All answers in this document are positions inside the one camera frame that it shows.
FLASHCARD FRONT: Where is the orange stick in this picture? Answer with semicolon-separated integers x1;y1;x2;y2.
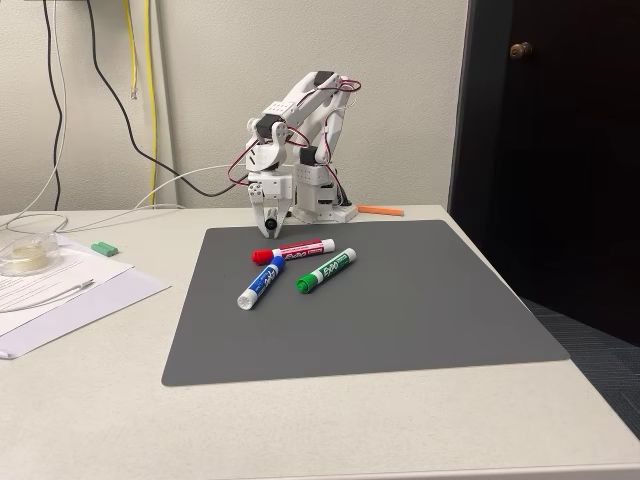
357;204;405;218

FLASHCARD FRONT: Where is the white printed paper sheet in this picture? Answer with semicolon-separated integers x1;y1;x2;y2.
0;234;136;314

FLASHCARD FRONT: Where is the blue dry erase marker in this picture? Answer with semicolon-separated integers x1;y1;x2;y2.
236;255;288;311

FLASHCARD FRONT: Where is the white cable with connector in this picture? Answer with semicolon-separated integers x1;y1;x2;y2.
0;278;95;314

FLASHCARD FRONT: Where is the grey mat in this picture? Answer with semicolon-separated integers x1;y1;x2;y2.
160;219;572;387

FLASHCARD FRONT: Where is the thin white looped cable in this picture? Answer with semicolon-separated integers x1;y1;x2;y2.
0;0;184;237

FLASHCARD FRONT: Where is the dark door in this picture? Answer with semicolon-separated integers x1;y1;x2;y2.
447;0;640;347

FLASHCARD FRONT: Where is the thick black cable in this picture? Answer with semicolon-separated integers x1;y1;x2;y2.
86;0;251;198

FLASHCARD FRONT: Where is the thin black cable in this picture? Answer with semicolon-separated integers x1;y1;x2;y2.
42;0;67;211

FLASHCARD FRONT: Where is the white paper stack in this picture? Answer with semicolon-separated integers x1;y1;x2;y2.
0;269;172;360

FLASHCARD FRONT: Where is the long yellow cable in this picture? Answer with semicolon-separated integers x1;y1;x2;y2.
143;0;159;206

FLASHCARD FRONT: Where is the red dry erase marker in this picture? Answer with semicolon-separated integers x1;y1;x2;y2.
250;238;337;266

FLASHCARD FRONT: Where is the green dry erase marker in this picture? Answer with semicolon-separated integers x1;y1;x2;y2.
295;247;358;295

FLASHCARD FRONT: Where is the clear tape dispenser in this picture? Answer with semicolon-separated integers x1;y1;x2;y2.
0;232;64;278

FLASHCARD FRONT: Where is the short yellow cable with plug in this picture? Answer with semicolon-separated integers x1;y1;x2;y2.
123;0;140;101

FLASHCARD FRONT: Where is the thick white cable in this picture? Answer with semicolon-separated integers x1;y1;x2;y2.
130;164;251;211

